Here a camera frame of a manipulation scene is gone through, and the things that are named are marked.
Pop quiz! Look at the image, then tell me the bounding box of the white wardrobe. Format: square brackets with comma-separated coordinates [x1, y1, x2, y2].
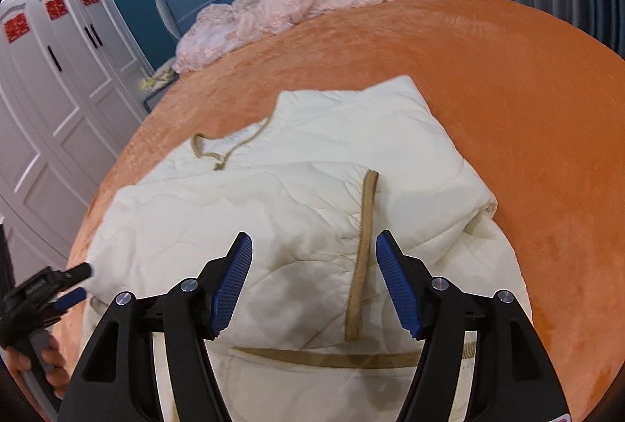
[0, 0, 158, 279]

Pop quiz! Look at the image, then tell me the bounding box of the bedside table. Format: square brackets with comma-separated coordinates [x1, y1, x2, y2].
[139, 61, 180, 111]

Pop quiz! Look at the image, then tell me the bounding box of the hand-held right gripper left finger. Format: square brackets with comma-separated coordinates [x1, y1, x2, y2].
[57, 231, 254, 422]

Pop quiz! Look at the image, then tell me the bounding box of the orange fleece blanket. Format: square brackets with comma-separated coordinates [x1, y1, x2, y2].
[22, 0, 625, 422]

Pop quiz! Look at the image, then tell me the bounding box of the white quilted jacket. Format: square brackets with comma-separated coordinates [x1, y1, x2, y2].
[85, 75, 534, 422]

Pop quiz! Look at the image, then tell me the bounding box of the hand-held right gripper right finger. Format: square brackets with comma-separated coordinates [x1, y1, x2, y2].
[375, 231, 570, 422]

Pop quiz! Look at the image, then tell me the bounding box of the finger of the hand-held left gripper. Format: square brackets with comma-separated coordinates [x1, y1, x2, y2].
[62, 262, 93, 284]
[49, 287, 88, 313]

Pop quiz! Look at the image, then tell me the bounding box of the person's left hand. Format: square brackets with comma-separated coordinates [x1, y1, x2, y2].
[2, 335, 67, 399]

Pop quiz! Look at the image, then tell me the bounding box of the pink patterned quilt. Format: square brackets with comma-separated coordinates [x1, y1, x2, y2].
[174, 0, 490, 74]

